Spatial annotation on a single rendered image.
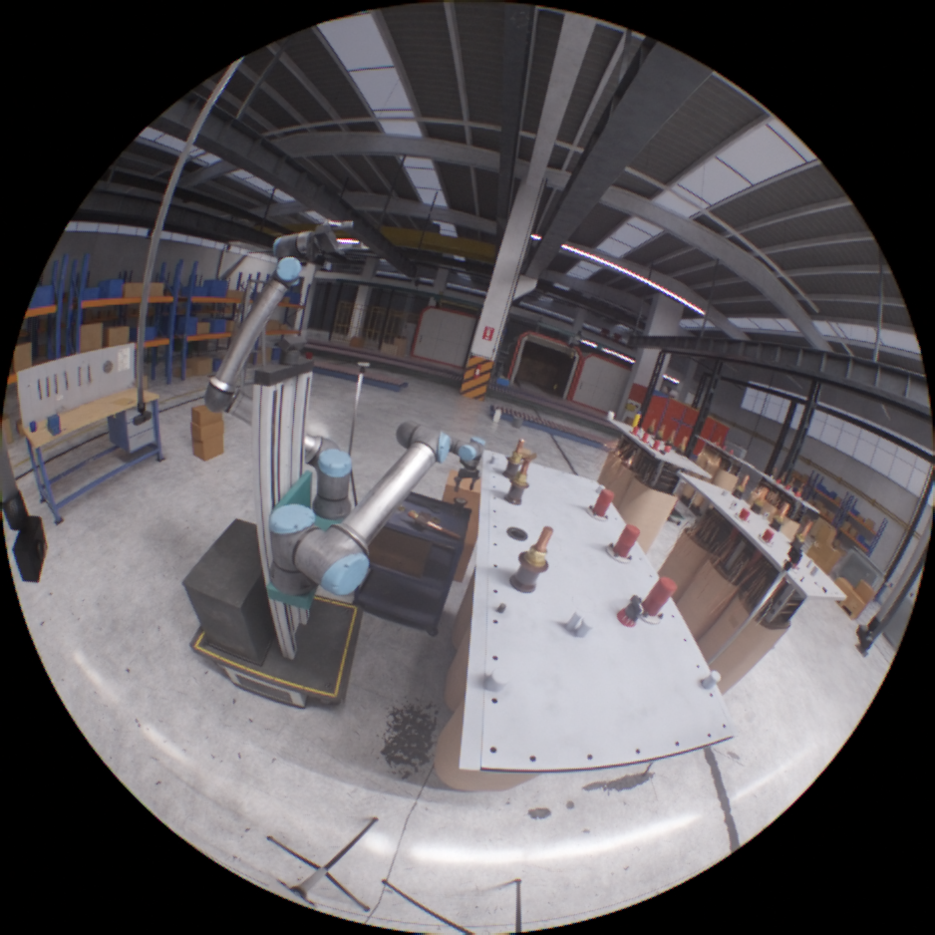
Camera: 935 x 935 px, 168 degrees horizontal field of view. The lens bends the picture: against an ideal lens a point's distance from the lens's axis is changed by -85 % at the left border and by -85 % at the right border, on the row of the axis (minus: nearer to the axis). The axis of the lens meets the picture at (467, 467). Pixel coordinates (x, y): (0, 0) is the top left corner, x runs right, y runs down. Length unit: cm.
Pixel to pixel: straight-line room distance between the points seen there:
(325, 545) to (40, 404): 417
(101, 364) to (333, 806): 479
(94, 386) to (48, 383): 72
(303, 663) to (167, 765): 114
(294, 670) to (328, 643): 27
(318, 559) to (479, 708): 57
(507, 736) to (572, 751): 14
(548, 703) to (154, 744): 209
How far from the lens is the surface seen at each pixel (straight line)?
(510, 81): 664
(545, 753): 71
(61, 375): 467
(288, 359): 111
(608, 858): 239
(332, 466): 137
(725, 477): 784
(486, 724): 68
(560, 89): 860
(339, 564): 90
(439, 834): 200
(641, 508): 358
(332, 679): 184
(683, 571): 278
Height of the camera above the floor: 197
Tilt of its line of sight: 22 degrees down
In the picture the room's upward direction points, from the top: 16 degrees clockwise
